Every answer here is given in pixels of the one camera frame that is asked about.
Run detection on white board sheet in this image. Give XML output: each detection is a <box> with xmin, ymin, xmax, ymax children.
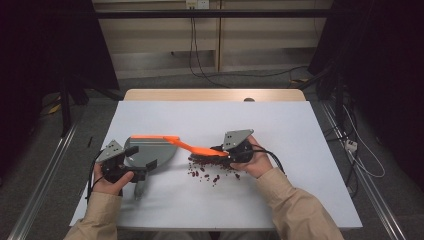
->
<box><xmin>69</xmin><ymin>100</ymin><xmax>364</xmax><ymax>231</ymax></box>

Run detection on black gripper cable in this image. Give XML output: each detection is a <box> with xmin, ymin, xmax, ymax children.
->
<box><xmin>85</xmin><ymin>151</ymin><xmax>104</xmax><ymax>201</ymax></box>
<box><xmin>249</xmin><ymin>148</ymin><xmax>286</xmax><ymax>174</ymax></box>

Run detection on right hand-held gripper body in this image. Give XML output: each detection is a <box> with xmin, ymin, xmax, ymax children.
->
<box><xmin>221</xmin><ymin>128</ymin><xmax>256</xmax><ymax>164</ymax></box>

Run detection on wooden table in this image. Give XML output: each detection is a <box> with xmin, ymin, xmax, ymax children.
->
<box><xmin>123</xmin><ymin>88</ymin><xmax>307</xmax><ymax>103</ymax></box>

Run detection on red and green beans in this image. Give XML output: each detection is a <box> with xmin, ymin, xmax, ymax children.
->
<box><xmin>186</xmin><ymin>156</ymin><xmax>242</xmax><ymax>188</ymax></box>

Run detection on black horizontal rail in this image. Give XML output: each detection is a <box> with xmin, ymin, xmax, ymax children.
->
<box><xmin>94</xmin><ymin>9</ymin><xmax>334</xmax><ymax>19</ymax></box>

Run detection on black power cable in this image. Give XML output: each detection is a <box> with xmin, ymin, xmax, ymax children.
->
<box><xmin>188</xmin><ymin>8</ymin><xmax>231</xmax><ymax>89</ymax></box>

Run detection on white wall outlet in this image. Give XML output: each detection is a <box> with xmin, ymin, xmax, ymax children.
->
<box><xmin>185</xmin><ymin>0</ymin><xmax>210</xmax><ymax>10</ymax></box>

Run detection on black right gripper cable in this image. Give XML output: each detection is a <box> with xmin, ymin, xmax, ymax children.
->
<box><xmin>249</xmin><ymin>148</ymin><xmax>286</xmax><ymax>174</ymax></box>

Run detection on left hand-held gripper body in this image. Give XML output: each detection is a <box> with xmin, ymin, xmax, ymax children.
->
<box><xmin>94</xmin><ymin>139</ymin><xmax>148</xmax><ymax>184</ymax></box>

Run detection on person's right hand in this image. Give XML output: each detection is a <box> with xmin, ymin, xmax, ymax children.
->
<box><xmin>229</xmin><ymin>134</ymin><xmax>274</xmax><ymax>179</ymax></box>

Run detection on white cable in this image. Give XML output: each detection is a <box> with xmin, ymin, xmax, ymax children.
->
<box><xmin>343</xmin><ymin>106</ymin><xmax>386</xmax><ymax>179</ymax></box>

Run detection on person's left hand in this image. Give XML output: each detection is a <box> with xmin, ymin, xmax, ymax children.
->
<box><xmin>92</xmin><ymin>163</ymin><xmax>135</xmax><ymax>197</ymax></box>

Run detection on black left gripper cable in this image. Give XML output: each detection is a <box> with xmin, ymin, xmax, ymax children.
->
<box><xmin>85</xmin><ymin>151</ymin><xmax>104</xmax><ymax>201</ymax></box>

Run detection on black metal stand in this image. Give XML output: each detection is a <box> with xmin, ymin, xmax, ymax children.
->
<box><xmin>59</xmin><ymin>76</ymin><xmax>124</xmax><ymax>138</ymax></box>
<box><xmin>298</xmin><ymin>63</ymin><xmax>349</xmax><ymax>134</ymax></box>

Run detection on aluminium floor rail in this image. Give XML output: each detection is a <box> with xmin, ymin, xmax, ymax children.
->
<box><xmin>319</xmin><ymin>101</ymin><xmax>406</xmax><ymax>240</ymax></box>
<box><xmin>8</xmin><ymin>123</ymin><xmax>79</xmax><ymax>240</ymax></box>

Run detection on orange hand brush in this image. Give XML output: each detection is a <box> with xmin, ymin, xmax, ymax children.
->
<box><xmin>163</xmin><ymin>134</ymin><xmax>234</xmax><ymax>164</ymax></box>

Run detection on grey dustpan with orange edge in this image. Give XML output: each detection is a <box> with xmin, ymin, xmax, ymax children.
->
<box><xmin>123</xmin><ymin>134</ymin><xmax>179</xmax><ymax>201</ymax></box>

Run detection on black curtain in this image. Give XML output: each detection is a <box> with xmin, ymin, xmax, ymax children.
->
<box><xmin>0</xmin><ymin>0</ymin><xmax>119</xmax><ymax>174</ymax></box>
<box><xmin>308</xmin><ymin>0</ymin><xmax>424</xmax><ymax>181</ymax></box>

